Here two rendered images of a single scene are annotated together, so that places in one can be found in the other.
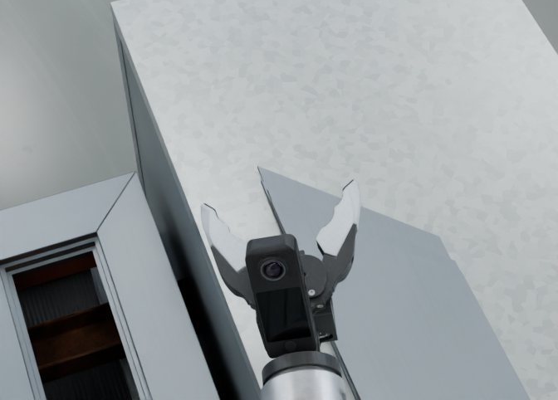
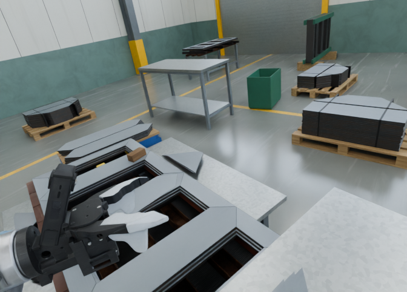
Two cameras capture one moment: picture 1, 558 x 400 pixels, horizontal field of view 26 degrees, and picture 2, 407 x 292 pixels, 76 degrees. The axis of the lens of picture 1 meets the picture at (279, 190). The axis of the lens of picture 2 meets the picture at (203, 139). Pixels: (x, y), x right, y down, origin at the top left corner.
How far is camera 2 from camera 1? 104 cm
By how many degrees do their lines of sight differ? 61
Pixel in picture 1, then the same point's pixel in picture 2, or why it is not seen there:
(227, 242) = (117, 187)
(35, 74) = not seen: hidden behind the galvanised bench
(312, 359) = (19, 238)
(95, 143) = not seen: hidden behind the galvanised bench
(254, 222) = (271, 280)
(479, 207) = not seen: outside the picture
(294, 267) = (50, 185)
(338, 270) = (88, 229)
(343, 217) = (130, 217)
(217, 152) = (297, 249)
